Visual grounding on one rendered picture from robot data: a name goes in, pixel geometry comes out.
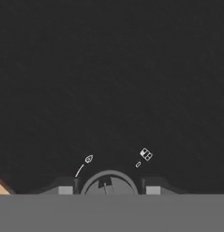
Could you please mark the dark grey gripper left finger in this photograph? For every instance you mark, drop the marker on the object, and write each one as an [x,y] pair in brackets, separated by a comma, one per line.
[65,187]

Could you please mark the black hob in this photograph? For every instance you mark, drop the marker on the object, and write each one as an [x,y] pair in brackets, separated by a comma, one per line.
[116,84]

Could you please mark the grey round hob knob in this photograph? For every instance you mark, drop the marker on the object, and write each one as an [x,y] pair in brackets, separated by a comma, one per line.
[108,183]

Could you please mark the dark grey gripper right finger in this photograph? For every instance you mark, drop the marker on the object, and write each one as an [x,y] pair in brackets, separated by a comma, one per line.
[153,187]

